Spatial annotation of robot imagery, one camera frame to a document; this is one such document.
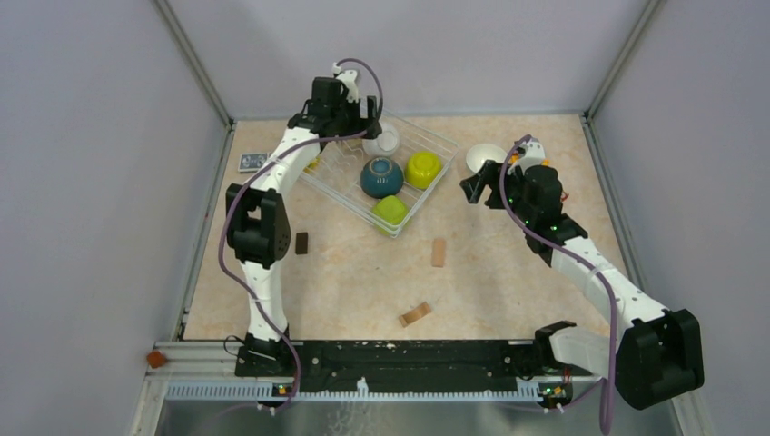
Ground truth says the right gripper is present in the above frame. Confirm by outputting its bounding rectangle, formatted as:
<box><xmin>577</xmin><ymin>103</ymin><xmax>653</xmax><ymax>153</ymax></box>
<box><xmin>460</xmin><ymin>160</ymin><xmax>536</xmax><ymax>225</ymax></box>

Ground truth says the white bowl with blue rim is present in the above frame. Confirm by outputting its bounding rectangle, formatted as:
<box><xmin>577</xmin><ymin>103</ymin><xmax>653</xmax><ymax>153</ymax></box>
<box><xmin>465</xmin><ymin>143</ymin><xmax>507</xmax><ymax>174</ymax></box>

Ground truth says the white wire dish rack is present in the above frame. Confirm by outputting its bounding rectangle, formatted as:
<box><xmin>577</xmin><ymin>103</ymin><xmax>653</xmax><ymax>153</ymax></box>
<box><xmin>301</xmin><ymin>111</ymin><xmax>459</xmax><ymax>238</ymax></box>

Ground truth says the round lime green bowl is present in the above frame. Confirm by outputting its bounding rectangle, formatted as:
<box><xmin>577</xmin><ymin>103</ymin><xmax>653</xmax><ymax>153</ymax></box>
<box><xmin>404</xmin><ymin>151</ymin><xmax>443</xmax><ymax>191</ymax></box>

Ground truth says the white ceramic bowl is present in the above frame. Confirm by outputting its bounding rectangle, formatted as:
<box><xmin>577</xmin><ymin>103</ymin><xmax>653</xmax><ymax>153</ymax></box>
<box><xmin>361</xmin><ymin>123</ymin><xmax>400</xmax><ymax>157</ymax></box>

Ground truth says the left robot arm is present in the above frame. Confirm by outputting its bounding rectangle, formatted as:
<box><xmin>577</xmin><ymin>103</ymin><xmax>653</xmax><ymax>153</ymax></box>
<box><xmin>220</xmin><ymin>69</ymin><xmax>382</xmax><ymax>376</ymax></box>

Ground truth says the teal ceramic bowl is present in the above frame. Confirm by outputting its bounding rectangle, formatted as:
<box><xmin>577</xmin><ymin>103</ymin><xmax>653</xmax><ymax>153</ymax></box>
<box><xmin>359</xmin><ymin>156</ymin><xmax>404</xmax><ymax>199</ymax></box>

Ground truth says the yellow owl toy block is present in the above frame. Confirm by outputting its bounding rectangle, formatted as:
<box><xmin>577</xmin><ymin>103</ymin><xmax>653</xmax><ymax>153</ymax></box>
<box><xmin>303</xmin><ymin>157</ymin><xmax>321</xmax><ymax>173</ymax></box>

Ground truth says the light wooden block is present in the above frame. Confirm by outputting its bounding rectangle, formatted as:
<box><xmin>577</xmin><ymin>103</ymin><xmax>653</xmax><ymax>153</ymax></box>
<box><xmin>430</xmin><ymin>238</ymin><xmax>447</xmax><ymax>268</ymax></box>

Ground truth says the square lime green bowl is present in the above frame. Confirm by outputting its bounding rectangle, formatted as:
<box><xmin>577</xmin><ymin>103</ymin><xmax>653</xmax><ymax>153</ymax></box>
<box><xmin>370</xmin><ymin>195</ymin><xmax>410</xmax><ymax>236</ymax></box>

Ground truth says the playing card deck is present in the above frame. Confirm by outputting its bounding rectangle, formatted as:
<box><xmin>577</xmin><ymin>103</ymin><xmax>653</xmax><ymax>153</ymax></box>
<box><xmin>238</xmin><ymin>153</ymin><xmax>270</xmax><ymax>173</ymax></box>

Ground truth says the dark brown wooden block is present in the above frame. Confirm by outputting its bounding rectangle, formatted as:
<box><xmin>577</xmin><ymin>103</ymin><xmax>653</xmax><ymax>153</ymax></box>
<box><xmin>295</xmin><ymin>232</ymin><xmax>309</xmax><ymax>255</ymax></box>

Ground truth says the wooden arch block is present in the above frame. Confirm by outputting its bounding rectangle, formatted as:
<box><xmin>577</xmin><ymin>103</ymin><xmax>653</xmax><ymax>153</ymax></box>
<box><xmin>398</xmin><ymin>302</ymin><xmax>432</xmax><ymax>328</ymax></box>

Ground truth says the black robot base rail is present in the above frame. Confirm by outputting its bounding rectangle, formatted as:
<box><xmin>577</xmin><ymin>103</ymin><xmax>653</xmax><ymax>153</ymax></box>
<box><xmin>234</xmin><ymin>338</ymin><xmax>594</xmax><ymax>397</ymax></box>

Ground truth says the orange block on rail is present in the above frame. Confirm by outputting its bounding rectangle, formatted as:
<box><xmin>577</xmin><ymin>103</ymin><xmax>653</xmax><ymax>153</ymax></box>
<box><xmin>146</xmin><ymin>350</ymin><xmax>168</xmax><ymax>369</ymax></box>

